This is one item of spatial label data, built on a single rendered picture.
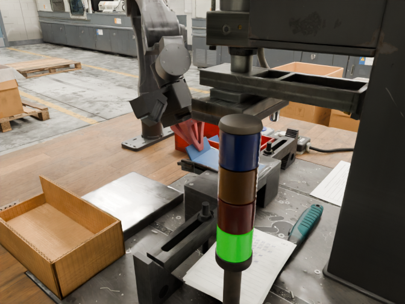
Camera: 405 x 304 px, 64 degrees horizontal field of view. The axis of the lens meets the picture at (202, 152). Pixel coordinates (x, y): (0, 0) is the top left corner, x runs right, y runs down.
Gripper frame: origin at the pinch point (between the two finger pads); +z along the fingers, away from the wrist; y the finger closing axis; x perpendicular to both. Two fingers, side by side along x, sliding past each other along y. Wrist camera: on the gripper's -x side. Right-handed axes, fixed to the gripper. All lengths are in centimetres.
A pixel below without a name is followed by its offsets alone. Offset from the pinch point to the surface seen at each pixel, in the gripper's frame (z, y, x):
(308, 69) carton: 6, -85, 269
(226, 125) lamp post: -6.8, 31.6, -27.7
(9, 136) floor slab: -47, -324, 73
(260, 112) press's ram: -3.6, 19.2, -2.6
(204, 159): 2.5, 2.0, -1.8
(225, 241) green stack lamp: 4.1, 26.5, -28.2
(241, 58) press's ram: -13.0, 19.4, -2.4
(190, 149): -0.5, 0.2, -2.9
